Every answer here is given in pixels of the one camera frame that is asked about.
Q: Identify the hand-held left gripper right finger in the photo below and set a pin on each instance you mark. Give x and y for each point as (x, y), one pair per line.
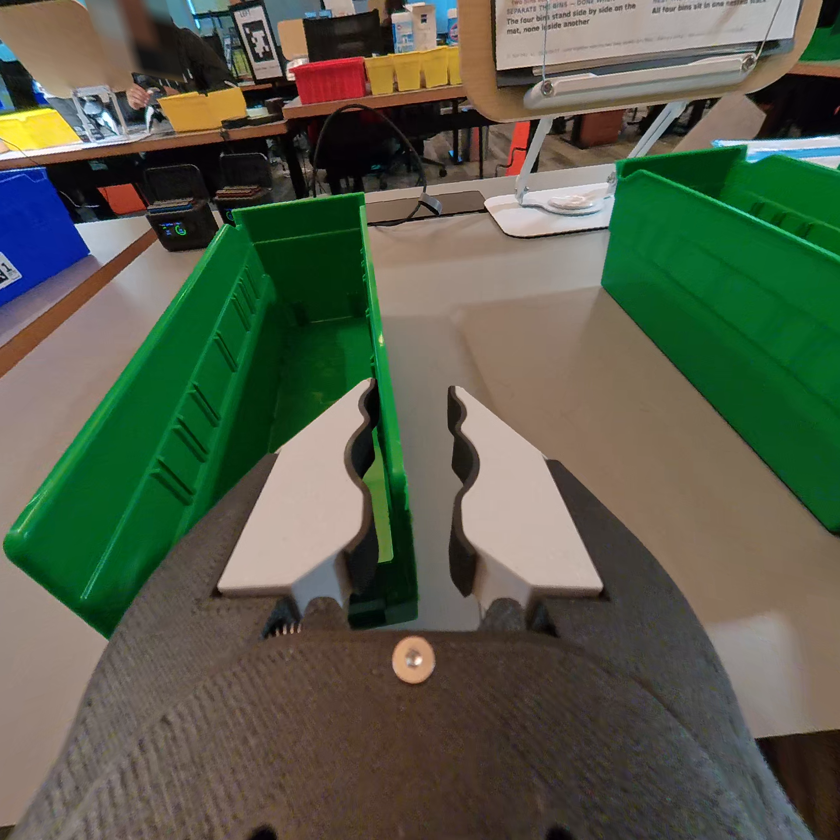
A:
(525, 525)

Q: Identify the blue white paper sheets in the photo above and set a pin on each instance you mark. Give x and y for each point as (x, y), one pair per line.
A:
(787, 148)

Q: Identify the wooden workbench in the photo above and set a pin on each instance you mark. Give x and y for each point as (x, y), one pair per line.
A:
(394, 100)
(197, 138)

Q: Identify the green plastic bin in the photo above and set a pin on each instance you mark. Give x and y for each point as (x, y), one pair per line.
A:
(131, 426)
(682, 161)
(709, 341)

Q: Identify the wooden board document stand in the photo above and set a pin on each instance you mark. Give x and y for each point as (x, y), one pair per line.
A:
(518, 220)

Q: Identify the tan wooden board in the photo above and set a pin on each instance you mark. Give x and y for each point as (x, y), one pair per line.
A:
(39, 46)

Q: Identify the blue plastic bin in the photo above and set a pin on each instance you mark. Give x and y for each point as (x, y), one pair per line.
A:
(39, 229)

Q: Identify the orange plastic object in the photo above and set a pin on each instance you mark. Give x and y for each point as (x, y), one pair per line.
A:
(518, 148)

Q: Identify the clear plastic box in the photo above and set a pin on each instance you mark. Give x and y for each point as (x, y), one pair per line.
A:
(100, 113)

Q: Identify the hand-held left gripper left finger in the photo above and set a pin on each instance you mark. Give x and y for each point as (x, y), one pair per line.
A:
(302, 525)

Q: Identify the red plastic bin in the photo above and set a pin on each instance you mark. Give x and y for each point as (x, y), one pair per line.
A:
(328, 82)

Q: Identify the grey cardboard panel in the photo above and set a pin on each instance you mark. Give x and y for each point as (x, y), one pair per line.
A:
(722, 124)

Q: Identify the black monitor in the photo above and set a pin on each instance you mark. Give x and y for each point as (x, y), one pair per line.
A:
(341, 36)

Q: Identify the yellow plastic bin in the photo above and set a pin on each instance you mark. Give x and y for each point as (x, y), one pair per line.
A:
(39, 131)
(203, 110)

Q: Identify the brown edged side desk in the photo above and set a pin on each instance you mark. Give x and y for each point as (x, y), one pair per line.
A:
(85, 275)

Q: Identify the small yellow bin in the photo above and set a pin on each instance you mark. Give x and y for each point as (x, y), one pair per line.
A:
(407, 72)
(453, 65)
(379, 75)
(434, 68)

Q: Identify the black white marker sign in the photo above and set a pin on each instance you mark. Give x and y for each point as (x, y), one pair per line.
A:
(257, 39)

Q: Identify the black battery charger case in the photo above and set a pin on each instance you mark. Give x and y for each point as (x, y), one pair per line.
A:
(246, 190)
(180, 223)

